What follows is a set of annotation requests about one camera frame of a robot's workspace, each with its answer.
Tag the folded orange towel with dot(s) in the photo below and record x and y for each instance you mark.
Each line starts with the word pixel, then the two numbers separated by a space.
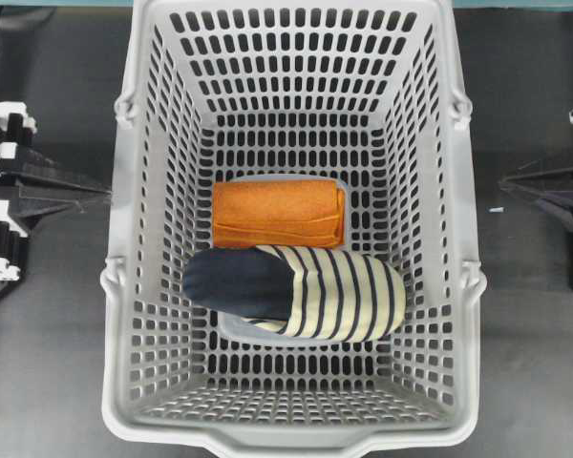
pixel 300 212

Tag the grey plastic shopping basket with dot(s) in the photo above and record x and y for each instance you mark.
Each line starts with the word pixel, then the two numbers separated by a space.
pixel 369 94

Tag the striped cream navy slipper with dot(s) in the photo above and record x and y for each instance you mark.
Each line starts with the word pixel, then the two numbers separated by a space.
pixel 300 292

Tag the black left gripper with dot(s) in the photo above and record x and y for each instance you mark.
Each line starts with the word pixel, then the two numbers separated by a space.
pixel 21 208

